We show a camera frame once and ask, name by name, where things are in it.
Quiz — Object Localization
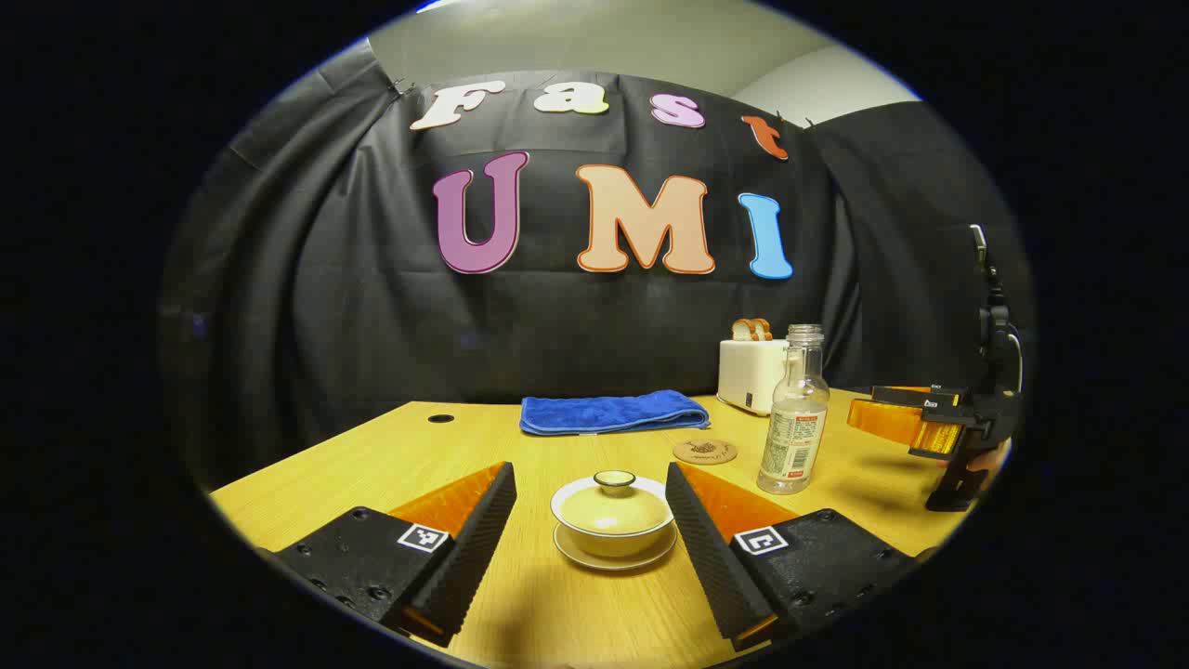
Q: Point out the cream teacup lid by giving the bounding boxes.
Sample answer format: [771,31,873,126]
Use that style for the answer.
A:
[561,470,669,537]

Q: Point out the clear water bottle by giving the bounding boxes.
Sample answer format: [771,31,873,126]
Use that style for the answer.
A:
[756,324,830,495]

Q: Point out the cream saucer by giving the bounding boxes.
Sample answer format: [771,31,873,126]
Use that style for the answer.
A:
[554,522,678,571]

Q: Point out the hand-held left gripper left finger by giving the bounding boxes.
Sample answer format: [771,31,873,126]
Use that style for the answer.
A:
[276,461,517,649]

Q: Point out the round cork coaster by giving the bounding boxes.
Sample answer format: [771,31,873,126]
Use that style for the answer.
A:
[673,439,738,466]

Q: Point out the white toaster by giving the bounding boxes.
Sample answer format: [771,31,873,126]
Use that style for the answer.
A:
[717,338,790,416]

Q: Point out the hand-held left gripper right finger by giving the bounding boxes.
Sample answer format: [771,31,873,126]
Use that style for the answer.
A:
[665,462,921,651]

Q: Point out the blue folded towel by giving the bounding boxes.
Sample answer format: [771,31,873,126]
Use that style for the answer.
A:
[519,389,711,437]

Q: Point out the black backdrop cloth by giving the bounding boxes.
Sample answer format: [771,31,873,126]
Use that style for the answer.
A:
[158,37,1037,493]

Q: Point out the cream teacup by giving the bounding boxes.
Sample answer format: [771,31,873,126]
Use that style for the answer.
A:
[550,476,676,559]

